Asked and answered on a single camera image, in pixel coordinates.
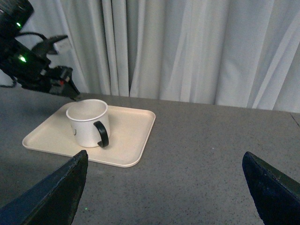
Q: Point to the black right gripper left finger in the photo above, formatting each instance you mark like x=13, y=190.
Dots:
x=52, y=201

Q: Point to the white pleated curtain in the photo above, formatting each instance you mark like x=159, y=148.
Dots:
x=243, y=53

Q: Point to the cream rectangular plate tray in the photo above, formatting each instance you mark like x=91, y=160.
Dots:
x=130, y=129

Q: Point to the white smiley mug black handle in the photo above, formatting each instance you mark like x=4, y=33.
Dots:
x=90, y=123

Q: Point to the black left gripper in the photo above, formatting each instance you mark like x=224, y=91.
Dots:
x=58, y=81

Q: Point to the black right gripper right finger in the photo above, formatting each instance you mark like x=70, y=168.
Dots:
x=276, y=195

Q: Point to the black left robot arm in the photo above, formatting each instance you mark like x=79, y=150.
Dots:
x=31, y=67

